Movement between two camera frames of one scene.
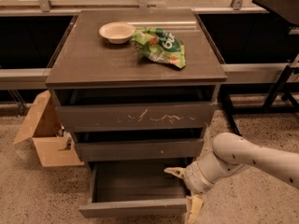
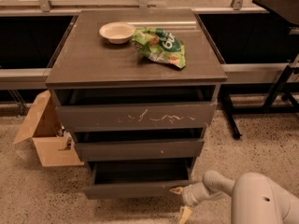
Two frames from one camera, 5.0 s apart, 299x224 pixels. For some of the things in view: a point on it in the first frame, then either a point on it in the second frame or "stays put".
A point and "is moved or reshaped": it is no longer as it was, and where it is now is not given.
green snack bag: [159, 45] stays put
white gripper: [193, 178] → [189, 195]
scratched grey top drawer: [117, 116] stays put
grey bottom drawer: [132, 186] is moved or reshaped
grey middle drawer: [133, 148] stays put
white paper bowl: [118, 32] stays put
